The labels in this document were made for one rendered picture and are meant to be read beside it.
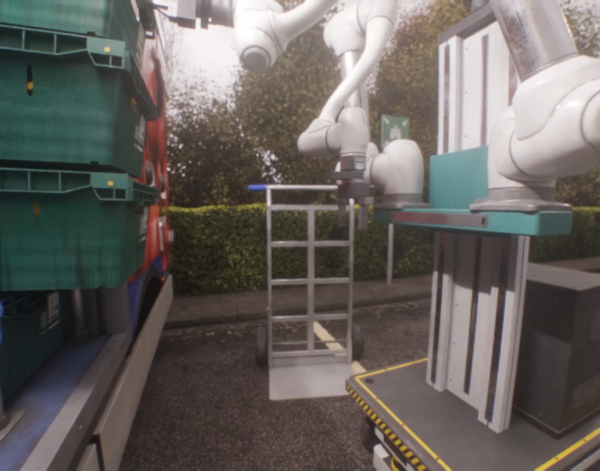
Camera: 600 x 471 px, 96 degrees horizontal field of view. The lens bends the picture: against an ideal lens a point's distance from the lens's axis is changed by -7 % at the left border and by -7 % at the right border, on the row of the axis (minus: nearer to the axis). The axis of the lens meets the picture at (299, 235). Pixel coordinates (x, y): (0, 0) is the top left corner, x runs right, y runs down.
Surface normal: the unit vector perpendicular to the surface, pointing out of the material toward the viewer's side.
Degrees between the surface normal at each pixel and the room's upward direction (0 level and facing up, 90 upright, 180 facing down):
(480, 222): 90
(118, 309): 90
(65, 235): 96
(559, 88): 81
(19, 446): 0
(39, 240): 90
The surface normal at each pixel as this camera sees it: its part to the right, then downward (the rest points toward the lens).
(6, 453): 0.00, -1.00
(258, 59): -0.01, 0.92
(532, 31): -0.71, 0.26
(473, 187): -0.93, 0.04
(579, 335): 0.36, 0.09
